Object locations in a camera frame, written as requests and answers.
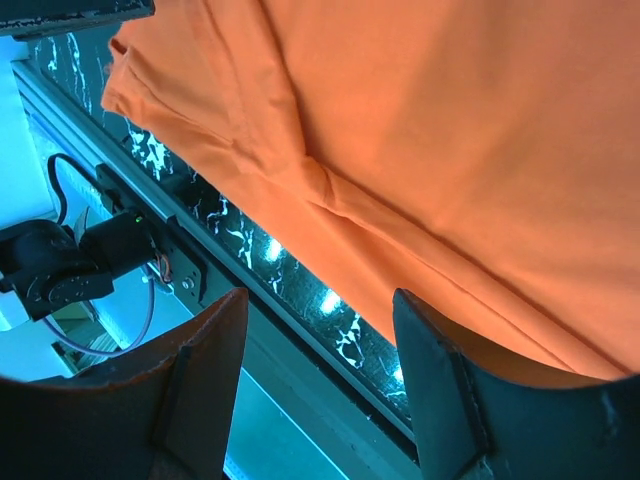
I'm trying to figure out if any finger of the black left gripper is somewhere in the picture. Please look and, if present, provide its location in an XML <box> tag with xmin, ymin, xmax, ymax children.
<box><xmin>1</xmin><ymin>0</ymin><xmax>155</xmax><ymax>38</ymax></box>

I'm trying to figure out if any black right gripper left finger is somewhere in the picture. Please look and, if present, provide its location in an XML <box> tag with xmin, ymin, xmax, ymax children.
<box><xmin>1</xmin><ymin>288</ymin><xmax>248</xmax><ymax>479</ymax></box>

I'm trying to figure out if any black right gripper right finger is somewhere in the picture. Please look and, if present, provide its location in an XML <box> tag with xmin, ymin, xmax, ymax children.
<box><xmin>393</xmin><ymin>289</ymin><xmax>639</xmax><ymax>479</ymax></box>

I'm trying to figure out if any orange t shirt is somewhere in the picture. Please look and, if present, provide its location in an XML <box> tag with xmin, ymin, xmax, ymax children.
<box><xmin>102</xmin><ymin>1</ymin><xmax>639</xmax><ymax>380</ymax></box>

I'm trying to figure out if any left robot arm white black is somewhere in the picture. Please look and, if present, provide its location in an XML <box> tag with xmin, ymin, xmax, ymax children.
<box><xmin>1</xmin><ymin>1</ymin><xmax>155</xmax><ymax>321</ymax></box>

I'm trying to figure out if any aluminium frame rail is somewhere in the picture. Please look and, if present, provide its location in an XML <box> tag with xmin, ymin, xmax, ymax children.
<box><xmin>13</xmin><ymin>61</ymin><xmax>413</xmax><ymax>443</ymax></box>

